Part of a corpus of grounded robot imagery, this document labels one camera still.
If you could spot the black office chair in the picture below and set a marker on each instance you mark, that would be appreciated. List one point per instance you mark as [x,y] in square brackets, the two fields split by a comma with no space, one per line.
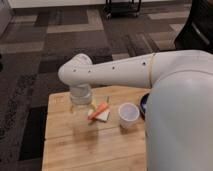
[197,32]

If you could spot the orange carrot toy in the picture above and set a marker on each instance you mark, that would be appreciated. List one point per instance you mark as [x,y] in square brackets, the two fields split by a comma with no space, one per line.
[101,108]

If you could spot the black rolling cart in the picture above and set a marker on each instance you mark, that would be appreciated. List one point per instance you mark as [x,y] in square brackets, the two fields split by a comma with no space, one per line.
[122,8]

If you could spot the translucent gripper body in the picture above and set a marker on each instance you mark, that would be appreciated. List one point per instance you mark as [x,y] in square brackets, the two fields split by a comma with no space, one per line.
[79,104]

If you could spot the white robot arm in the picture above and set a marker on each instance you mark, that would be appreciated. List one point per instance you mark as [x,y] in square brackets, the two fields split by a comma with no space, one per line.
[179,112]

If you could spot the dark blue bowl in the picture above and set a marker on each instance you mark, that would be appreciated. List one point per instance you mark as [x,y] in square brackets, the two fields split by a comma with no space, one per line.
[142,105]

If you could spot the white plastic cup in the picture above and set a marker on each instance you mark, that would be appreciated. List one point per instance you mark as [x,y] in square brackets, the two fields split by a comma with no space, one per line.
[128,114]

